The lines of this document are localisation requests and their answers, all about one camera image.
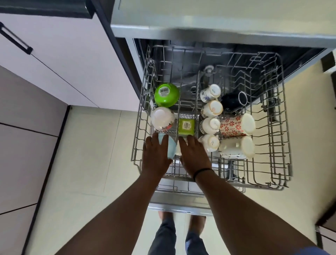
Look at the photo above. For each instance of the person's left hand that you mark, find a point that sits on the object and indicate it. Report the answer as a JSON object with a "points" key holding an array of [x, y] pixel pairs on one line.
{"points": [[156, 160]]}

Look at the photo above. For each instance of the person's right hand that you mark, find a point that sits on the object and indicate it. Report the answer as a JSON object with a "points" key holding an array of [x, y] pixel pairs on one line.
{"points": [[195, 157]]}

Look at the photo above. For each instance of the light blue cup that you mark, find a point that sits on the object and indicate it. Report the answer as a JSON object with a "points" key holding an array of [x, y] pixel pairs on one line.
{"points": [[172, 148]]}

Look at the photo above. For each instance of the small white cup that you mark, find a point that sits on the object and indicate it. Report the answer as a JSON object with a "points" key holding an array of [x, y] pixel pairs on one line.
{"points": [[210, 143], [210, 125], [211, 92], [212, 108]]}

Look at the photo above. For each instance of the green square bowl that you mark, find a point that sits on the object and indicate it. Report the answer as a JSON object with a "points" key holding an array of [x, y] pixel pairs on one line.
{"points": [[187, 127]]}

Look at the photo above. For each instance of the white bowl with red pattern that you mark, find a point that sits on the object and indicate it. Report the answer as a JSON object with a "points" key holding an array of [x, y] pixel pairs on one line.
{"points": [[162, 118]]}

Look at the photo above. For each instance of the white mug red flowers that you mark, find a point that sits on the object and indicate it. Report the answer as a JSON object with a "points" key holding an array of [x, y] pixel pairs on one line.
{"points": [[236, 125]]}

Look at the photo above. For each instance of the green round bowl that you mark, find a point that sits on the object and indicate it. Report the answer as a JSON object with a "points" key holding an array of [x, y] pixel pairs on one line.
{"points": [[166, 94]]}

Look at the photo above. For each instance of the small white cup top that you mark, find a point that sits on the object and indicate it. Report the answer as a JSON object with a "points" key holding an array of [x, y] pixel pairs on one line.
{"points": [[211, 92]]}

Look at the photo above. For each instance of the dark blue mug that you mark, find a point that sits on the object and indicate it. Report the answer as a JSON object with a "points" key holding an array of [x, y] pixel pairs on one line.
{"points": [[232, 101]]}

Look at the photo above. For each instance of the silver dishwasher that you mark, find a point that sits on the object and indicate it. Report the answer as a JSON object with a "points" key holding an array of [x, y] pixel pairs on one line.
{"points": [[210, 21]]}

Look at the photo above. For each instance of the person's right forearm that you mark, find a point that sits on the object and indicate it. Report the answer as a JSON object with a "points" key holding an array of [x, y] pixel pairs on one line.
{"points": [[249, 218]]}

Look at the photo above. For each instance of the person's left forearm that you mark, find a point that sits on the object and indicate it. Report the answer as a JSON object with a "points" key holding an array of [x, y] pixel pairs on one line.
{"points": [[118, 218]]}

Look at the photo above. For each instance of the person's left foot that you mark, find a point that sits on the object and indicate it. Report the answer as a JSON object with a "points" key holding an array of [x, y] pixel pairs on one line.
{"points": [[165, 216]]}

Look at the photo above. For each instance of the person's foot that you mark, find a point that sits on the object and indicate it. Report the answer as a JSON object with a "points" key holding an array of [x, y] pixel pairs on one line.
{"points": [[197, 223], [165, 216]]}

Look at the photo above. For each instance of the person's right foot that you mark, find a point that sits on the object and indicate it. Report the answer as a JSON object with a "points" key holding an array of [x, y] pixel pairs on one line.
{"points": [[197, 223]]}

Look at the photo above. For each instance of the person's blue trousers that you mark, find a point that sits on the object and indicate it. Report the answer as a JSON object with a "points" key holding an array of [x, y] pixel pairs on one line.
{"points": [[162, 239]]}

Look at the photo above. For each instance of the person's blue shirt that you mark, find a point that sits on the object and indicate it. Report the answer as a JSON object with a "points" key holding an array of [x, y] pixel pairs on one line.
{"points": [[312, 251]]}

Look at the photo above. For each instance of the black wristband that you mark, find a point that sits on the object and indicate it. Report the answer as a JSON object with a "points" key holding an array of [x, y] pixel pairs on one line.
{"points": [[203, 170]]}

